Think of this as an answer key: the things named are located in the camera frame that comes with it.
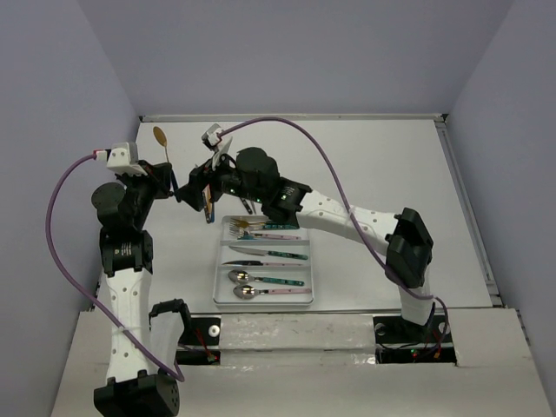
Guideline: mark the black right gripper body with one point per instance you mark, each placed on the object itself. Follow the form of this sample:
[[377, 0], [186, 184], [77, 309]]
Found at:
[[224, 177]]

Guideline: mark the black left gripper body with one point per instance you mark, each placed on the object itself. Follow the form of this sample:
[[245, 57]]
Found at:
[[142, 189]]

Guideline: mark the orange plastic knife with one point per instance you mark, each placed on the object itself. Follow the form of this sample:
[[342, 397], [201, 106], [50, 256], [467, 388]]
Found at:
[[206, 192]]

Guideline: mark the fork with dark marbled handle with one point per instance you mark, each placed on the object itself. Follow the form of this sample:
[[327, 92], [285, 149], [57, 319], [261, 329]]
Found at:
[[247, 206]]

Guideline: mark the knife with marbled dark handle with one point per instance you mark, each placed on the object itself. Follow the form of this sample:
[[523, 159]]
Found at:
[[207, 210]]

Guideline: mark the gold fork dark-green handle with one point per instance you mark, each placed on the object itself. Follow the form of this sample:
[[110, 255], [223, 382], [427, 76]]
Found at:
[[241, 224]]

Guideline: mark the fork with teal marbled handle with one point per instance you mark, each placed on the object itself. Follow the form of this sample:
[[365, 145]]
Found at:
[[271, 226]]

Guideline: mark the fork with pink handle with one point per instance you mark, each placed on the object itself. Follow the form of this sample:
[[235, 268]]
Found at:
[[266, 236]]

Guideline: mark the gold spoon dark-green handle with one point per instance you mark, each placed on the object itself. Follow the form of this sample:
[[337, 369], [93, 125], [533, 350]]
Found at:
[[161, 138]]

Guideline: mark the teal plastic fork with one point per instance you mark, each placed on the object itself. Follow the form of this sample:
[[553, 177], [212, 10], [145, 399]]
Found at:
[[246, 237]]

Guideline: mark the knife with teal marbled handle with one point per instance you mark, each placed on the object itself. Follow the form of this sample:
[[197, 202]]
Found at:
[[274, 253]]

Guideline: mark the knife with pink handle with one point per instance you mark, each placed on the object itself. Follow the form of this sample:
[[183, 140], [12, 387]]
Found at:
[[253, 263]]

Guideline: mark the spoon with teal marbled handle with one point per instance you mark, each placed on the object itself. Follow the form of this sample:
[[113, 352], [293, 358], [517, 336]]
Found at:
[[243, 277]]

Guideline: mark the spoon with pink handle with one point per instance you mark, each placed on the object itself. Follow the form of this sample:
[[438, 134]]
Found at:
[[247, 292]]

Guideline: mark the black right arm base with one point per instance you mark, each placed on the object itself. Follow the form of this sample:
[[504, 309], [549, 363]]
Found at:
[[398, 341]]

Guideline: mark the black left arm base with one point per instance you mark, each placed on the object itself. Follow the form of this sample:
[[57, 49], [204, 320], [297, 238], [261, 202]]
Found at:
[[196, 338]]

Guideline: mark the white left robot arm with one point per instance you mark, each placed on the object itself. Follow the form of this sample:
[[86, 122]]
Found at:
[[138, 382]]

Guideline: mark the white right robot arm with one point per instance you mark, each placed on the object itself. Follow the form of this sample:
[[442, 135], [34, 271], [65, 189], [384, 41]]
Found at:
[[400, 242]]

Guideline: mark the white three-compartment tray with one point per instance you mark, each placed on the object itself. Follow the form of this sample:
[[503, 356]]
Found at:
[[223, 296]]

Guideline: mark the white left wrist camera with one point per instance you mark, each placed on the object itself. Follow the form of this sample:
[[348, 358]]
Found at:
[[121, 157]]

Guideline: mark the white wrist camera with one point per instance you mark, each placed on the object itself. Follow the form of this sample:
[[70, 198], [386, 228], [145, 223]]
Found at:
[[121, 157], [213, 139]]

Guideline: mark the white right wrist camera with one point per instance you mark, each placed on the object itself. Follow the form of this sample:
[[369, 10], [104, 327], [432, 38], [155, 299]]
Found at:
[[213, 139]]

